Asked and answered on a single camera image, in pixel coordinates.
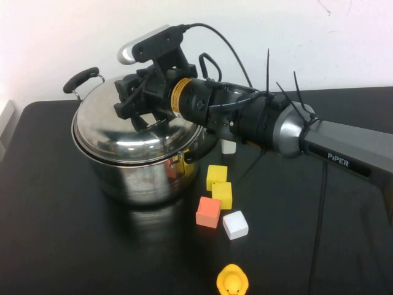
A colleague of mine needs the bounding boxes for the grey wall trunking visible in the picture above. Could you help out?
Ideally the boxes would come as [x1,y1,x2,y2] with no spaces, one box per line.
[0,100,15,163]

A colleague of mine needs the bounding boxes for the white foam cube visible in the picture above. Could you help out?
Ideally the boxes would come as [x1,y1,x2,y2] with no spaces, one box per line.
[222,210,249,241]

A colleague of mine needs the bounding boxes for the white charger plug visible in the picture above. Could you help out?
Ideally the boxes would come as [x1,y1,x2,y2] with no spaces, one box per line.
[221,139,237,155]

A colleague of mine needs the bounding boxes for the black zip tie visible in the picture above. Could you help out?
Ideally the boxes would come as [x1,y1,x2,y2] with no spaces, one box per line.
[293,71,319,124]
[275,81,308,119]
[264,48,275,96]

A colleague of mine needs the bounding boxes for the yellow foam cube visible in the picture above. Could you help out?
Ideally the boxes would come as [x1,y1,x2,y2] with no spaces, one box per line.
[206,164,228,192]
[211,181,233,211]

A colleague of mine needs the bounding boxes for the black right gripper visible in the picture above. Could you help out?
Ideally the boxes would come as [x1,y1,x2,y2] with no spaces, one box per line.
[112,63,199,123]

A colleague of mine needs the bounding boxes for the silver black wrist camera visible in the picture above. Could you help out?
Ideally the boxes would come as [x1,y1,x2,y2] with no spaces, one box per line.
[117,25,197,77]

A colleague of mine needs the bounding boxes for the black looped cable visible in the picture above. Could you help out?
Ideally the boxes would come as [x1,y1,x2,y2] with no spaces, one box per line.
[198,52,223,82]

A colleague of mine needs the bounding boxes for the black camera cable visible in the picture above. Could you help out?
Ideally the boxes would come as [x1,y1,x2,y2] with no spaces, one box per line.
[181,23,260,92]

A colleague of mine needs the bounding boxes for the orange foam cube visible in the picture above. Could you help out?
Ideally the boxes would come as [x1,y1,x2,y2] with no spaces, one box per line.
[195,196,222,229]

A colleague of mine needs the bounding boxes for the steel lid with black knob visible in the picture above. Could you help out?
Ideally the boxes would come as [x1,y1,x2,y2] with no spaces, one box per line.
[73,76,201,161]

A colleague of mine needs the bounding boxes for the black hanging cable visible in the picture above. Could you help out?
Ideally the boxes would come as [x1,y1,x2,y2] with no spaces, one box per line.
[309,159,328,295]

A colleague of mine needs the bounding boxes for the stainless steel pot black handles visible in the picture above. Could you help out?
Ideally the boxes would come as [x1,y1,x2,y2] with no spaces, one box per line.
[63,66,216,206]

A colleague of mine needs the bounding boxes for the yellow rubber duck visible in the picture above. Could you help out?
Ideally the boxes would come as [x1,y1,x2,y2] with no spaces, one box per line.
[216,263,249,295]

